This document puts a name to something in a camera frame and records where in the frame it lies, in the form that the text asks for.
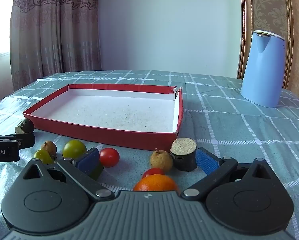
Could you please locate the teal plaid tablecloth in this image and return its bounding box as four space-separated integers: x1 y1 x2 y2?
0 70 299 240

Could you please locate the gold framed upholstered chair back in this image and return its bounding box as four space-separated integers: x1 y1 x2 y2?
236 0 299 100

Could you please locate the dark cucumber chunk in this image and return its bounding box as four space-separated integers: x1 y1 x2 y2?
170 137 198 172

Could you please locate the large brown longan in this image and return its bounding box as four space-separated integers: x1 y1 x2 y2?
150 149 173 172

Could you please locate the red cherry tomato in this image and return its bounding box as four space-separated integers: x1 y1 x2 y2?
142 168 165 179
99 148 120 167

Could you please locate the brown patterned curtain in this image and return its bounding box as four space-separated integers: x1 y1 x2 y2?
9 0 102 93

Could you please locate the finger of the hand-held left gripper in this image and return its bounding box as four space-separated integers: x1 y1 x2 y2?
0 133 36 149

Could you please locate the light blue electric kettle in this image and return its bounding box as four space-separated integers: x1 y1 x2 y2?
240 30 285 108

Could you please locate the green cucumber piece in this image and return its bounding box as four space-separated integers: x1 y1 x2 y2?
86 164 104 180

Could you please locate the orange tangerine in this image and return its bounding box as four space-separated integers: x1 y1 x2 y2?
133 174 180 192

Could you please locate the small green tomato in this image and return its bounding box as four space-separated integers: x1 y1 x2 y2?
34 149 55 165

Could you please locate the small brown longan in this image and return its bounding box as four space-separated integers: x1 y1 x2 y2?
41 141 57 155

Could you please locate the red cardboard box tray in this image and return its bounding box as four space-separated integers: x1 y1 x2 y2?
23 84 183 152

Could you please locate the large green tomato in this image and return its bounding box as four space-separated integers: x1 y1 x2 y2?
62 140 87 159

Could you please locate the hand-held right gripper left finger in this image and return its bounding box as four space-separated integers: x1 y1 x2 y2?
23 148 115 201

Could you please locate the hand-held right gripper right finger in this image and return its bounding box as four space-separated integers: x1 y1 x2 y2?
181 147 276 202

